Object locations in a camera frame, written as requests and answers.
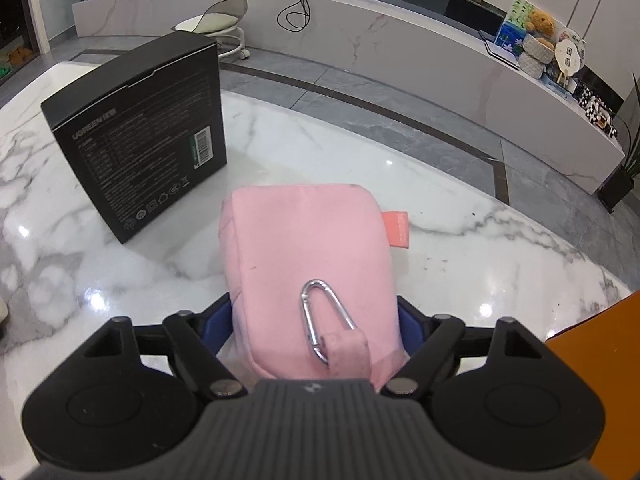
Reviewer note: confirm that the orange cardboard box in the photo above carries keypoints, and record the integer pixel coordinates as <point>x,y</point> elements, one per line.
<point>600,365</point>

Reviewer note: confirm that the potted long leaf plant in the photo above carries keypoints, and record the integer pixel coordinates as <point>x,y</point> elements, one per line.
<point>617,190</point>

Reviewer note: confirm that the black cardboard box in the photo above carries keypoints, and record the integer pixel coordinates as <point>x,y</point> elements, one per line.
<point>145,150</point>

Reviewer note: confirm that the round paper fan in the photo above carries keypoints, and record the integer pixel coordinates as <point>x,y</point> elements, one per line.
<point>570,52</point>

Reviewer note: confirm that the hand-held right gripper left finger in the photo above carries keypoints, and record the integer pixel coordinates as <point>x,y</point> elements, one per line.
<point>217,325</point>

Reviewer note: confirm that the pink fabric pouch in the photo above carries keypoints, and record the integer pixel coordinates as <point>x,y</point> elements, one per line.
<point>300,245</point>

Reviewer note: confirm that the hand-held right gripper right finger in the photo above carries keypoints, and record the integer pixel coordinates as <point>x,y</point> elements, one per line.
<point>412,330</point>

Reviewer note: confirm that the black and white checkered items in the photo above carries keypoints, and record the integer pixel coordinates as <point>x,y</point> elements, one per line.
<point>597,110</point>

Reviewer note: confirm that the blue flat box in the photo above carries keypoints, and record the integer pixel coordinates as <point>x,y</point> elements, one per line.
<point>560,85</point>

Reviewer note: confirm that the white marble media console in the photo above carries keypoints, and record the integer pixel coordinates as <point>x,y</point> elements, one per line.
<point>400,45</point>

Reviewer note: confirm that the white rolling stool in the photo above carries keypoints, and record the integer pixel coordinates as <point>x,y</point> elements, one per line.
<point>212,22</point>

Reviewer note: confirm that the woven basket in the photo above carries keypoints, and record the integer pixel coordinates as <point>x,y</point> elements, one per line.
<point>537,46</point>
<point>531,65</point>

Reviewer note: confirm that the green and blue picture card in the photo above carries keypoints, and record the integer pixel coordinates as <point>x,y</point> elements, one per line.
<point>512,25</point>

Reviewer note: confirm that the grey laptop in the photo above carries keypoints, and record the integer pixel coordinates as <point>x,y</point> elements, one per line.
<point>500,52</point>

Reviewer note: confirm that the brown teddy bear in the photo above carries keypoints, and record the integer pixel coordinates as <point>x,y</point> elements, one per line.
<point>541,24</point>

